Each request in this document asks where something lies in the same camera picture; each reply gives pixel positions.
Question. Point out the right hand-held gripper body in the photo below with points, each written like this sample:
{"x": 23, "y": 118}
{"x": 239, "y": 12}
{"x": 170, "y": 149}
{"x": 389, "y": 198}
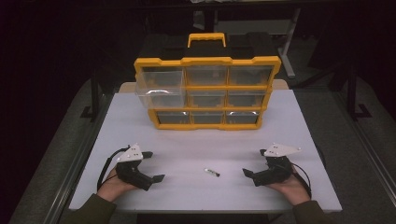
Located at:
{"x": 277, "y": 171}

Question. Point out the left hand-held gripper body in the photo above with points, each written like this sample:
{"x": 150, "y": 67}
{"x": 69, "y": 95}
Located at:
{"x": 132, "y": 174}

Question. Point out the person's right hand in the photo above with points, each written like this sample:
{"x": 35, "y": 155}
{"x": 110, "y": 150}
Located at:
{"x": 291, "y": 189}

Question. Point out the person's left hand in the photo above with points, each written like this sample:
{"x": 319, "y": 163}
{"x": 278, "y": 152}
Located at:
{"x": 113, "y": 188}

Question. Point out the small white black tube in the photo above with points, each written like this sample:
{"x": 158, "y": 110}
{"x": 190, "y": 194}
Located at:
{"x": 212, "y": 172}

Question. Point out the set of clear drawers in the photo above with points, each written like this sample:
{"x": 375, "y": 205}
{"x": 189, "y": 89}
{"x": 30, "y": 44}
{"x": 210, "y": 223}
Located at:
{"x": 246, "y": 99}

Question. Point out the clear plastic organizer drawer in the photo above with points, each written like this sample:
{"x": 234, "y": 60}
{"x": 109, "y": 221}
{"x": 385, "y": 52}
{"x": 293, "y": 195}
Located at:
{"x": 160, "y": 90}

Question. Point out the yellow black organizer case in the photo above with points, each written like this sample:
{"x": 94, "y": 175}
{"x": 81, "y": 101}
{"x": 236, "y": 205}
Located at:
{"x": 207, "y": 109}

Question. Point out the black metal stand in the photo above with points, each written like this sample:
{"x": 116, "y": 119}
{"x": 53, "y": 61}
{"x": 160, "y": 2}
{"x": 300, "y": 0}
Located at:
{"x": 95, "y": 99}
{"x": 353, "y": 99}

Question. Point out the white metal desk leg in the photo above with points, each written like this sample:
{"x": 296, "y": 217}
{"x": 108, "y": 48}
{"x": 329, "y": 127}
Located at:
{"x": 288, "y": 46}

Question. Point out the aluminium frame rail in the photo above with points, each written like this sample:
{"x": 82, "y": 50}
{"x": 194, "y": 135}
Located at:
{"x": 370, "y": 149}
{"x": 77, "y": 165}

